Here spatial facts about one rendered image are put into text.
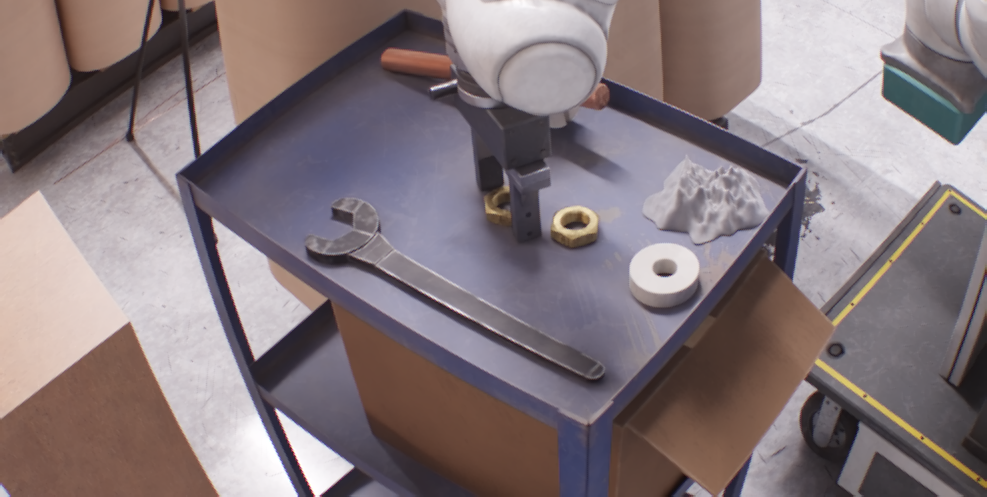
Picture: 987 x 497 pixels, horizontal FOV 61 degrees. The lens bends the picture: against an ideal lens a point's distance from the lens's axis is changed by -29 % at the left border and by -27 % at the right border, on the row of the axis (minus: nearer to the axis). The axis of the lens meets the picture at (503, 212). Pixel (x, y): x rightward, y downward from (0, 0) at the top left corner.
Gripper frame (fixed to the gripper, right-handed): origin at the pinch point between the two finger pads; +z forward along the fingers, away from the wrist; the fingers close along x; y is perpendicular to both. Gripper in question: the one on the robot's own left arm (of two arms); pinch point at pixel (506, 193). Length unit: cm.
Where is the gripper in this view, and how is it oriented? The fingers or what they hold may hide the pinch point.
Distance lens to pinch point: 117.1
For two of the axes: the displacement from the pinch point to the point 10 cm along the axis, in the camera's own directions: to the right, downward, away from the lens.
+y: -9.1, 3.1, -2.7
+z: 0.7, 7.6, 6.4
